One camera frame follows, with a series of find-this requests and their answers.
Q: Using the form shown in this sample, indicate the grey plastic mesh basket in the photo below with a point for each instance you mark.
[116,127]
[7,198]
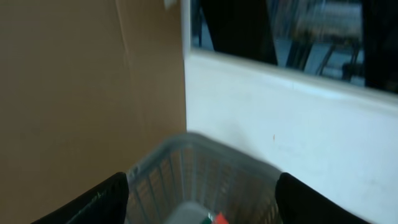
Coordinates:
[190,178]

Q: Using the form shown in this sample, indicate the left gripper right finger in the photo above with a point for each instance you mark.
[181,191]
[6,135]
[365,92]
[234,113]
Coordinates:
[300,204]

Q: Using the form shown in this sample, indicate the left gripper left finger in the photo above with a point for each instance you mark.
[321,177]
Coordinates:
[103,204]

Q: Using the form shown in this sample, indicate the white framed window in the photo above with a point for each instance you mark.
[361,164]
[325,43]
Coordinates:
[268,63]

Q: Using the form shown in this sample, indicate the brown cardboard panel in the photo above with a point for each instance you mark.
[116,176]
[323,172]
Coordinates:
[88,87]

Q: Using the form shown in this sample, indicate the red snack bag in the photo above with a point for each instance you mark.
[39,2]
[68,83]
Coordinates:
[220,219]

